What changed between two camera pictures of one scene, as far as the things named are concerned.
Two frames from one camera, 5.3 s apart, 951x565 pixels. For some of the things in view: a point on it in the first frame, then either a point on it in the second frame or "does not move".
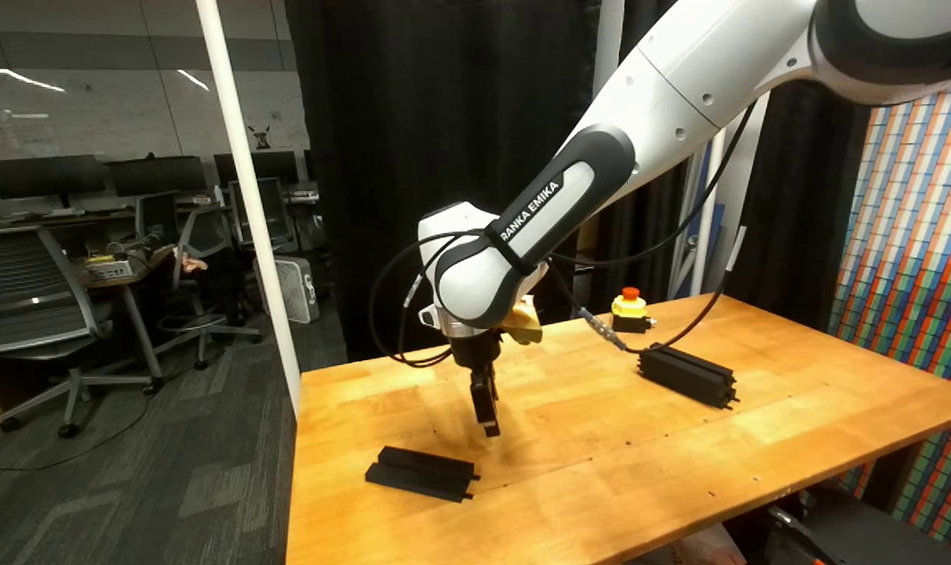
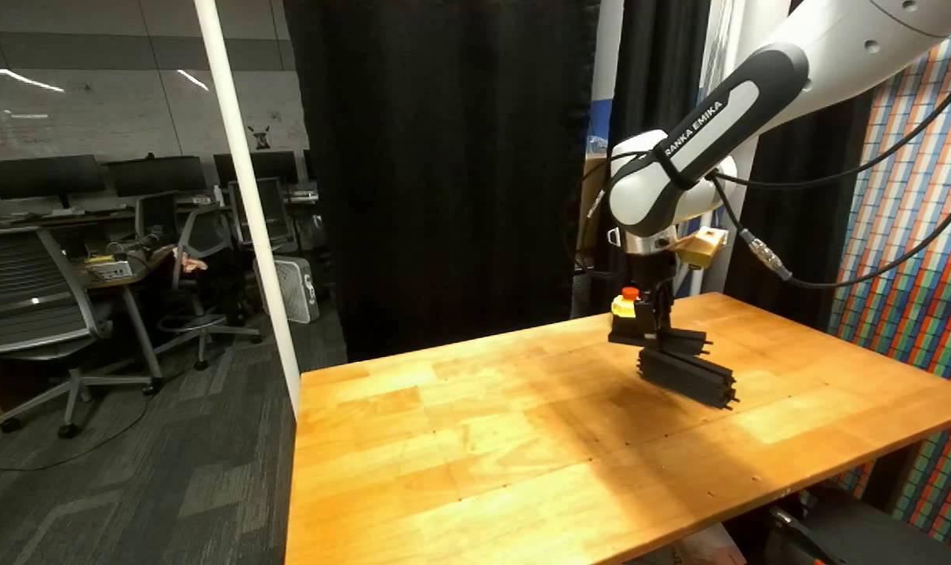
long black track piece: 687,374 does not move
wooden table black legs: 636,437 does not move
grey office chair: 26,307 does not move
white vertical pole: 217,50 does not move
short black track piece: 426,473 -> 684,348
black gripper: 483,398 -> 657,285
